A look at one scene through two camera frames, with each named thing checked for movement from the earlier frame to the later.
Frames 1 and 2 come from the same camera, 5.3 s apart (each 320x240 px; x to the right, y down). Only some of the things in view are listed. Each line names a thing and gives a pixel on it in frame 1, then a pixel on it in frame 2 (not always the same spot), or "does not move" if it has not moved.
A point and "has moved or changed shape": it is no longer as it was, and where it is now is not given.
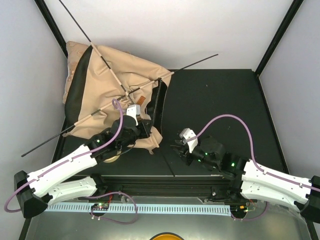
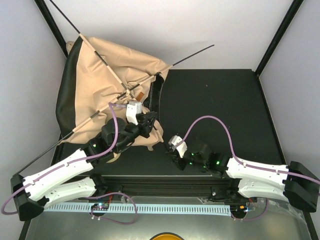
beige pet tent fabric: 104,82 has moved or changed shape
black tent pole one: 124,91 has moved or changed shape
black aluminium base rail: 164,186 does not move
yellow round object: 167,236 does not move
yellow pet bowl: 112,159 does not move
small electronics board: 100,206 does not move
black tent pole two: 110,106 has moved or changed shape
